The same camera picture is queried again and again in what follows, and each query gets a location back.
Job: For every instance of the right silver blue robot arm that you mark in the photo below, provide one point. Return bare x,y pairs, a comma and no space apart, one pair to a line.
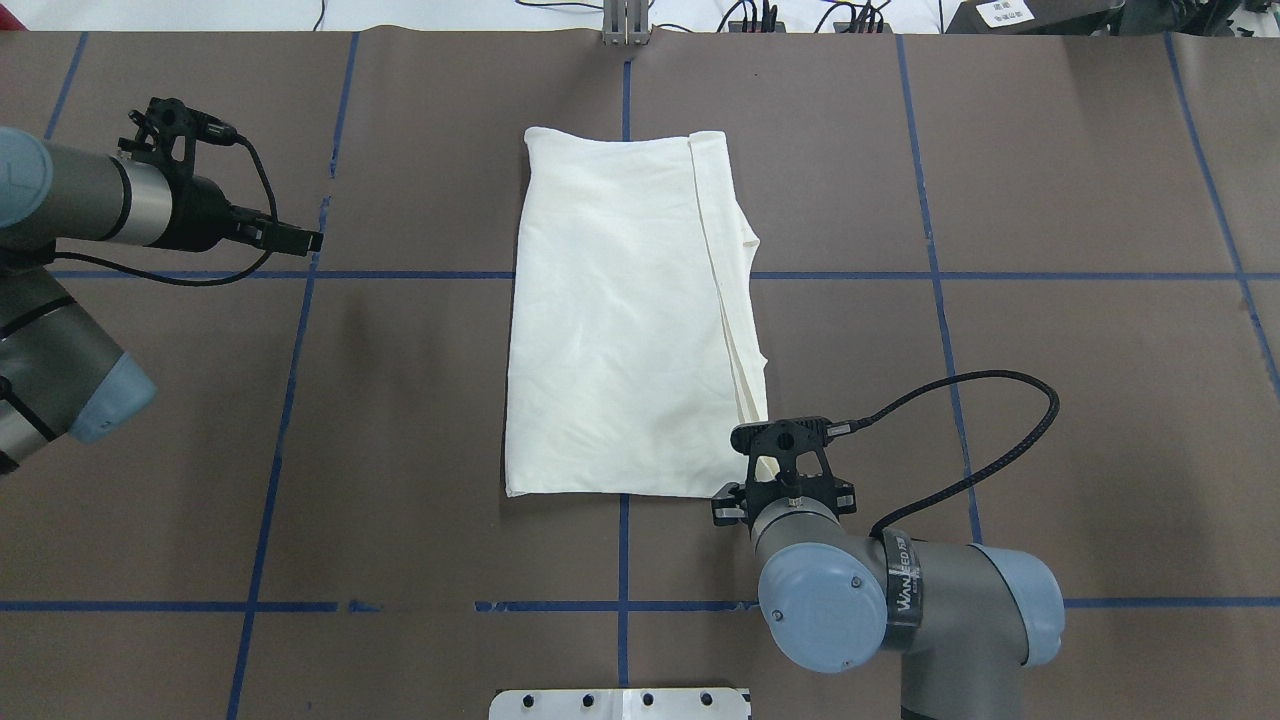
966,619

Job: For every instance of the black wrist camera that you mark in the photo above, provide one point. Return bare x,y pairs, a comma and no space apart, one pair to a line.
167,133
784,441

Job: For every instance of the cream long-sleeve printed shirt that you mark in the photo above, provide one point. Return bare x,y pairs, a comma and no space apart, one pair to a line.
633,349

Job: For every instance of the near orange black electronics box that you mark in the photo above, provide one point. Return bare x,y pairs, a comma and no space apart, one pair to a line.
863,18

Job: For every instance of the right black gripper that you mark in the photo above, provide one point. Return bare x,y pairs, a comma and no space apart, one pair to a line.
727,507

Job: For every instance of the orange black electronics box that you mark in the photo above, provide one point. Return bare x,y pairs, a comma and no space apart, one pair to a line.
863,18
751,18

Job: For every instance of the black camera stand base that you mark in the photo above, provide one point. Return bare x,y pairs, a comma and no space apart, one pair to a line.
1214,19

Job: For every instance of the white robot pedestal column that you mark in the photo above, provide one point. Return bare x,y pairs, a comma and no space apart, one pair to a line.
623,703

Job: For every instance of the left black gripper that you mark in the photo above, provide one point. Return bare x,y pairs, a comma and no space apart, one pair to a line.
203,214

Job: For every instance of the aluminium frame post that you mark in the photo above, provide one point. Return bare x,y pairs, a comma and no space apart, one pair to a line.
626,22

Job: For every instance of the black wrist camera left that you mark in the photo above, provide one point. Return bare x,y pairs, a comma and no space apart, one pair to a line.
167,133

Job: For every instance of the far orange black electronics box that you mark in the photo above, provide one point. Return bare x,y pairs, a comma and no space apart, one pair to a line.
751,18

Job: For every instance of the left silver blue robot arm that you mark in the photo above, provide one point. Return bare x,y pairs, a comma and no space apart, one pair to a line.
182,186

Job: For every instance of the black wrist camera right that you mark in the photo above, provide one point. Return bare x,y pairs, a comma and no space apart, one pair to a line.
784,441

